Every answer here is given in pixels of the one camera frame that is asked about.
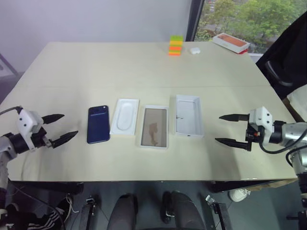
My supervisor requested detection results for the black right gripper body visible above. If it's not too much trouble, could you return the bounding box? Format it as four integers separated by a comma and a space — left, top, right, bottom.
244, 122, 265, 152

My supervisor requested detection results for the black clamp bracket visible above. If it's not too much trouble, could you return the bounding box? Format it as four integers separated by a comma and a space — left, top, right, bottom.
81, 195, 97, 230
205, 195, 232, 230

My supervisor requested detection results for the dark metal stand frame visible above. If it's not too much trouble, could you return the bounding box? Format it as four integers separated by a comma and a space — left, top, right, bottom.
0, 52, 20, 81

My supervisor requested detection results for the dark blue smartphone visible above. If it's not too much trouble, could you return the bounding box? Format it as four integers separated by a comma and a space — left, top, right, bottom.
86, 104, 111, 145

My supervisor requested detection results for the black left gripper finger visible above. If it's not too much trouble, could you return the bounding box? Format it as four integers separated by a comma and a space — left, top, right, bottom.
41, 114, 65, 125
51, 130, 79, 148

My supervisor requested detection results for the white phone box lid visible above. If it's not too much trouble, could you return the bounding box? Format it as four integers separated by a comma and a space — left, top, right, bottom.
175, 94, 205, 139

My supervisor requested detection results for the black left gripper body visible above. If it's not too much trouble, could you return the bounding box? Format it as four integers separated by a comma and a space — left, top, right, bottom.
31, 125, 54, 150

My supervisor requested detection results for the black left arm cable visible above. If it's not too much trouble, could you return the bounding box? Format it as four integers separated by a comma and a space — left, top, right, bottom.
0, 106, 23, 116

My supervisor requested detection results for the black white striped shoe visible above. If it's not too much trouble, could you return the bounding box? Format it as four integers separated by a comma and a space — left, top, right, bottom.
27, 207, 65, 230

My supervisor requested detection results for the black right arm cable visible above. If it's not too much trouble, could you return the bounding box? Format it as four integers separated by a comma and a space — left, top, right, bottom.
260, 130, 307, 154

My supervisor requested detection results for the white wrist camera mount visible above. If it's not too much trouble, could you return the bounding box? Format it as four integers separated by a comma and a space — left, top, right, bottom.
248, 106, 276, 146
16, 107, 46, 151

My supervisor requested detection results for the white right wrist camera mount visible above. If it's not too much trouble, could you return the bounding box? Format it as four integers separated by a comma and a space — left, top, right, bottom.
248, 106, 276, 146

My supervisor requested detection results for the dark rounded shape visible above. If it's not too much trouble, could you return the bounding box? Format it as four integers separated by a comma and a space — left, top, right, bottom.
162, 190, 202, 230
112, 193, 139, 230

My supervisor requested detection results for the white sneaker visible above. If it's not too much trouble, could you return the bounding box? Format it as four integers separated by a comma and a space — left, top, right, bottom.
228, 188, 249, 202

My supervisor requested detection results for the black office chair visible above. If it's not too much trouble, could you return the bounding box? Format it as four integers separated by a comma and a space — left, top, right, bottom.
255, 9, 307, 100

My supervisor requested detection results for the white box bottom tray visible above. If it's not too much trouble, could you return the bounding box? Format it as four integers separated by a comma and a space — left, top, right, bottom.
137, 104, 170, 150

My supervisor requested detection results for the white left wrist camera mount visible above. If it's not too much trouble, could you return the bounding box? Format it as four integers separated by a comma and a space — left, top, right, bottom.
16, 107, 46, 151

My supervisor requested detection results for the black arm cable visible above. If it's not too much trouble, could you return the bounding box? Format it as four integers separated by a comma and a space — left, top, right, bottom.
0, 106, 23, 116
260, 130, 307, 154

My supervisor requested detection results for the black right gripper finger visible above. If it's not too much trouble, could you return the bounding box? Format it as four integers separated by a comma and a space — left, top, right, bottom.
218, 113, 250, 123
214, 137, 252, 152

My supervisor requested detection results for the cream fabric cushion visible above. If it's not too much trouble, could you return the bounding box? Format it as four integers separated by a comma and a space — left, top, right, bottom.
282, 88, 307, 123

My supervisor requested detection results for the white plastic tray insert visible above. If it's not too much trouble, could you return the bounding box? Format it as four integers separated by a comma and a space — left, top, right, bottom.
109, 98, 141, 138

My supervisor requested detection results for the orange and white box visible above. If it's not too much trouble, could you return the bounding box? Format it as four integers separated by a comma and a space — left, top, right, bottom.
213, 33, 251, 53

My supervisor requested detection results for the dark window frame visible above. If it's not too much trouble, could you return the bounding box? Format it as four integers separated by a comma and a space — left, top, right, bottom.
186, 0, 206, 42

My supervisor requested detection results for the green orange block stack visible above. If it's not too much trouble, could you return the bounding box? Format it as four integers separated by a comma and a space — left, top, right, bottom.
168, 35, 185, 57

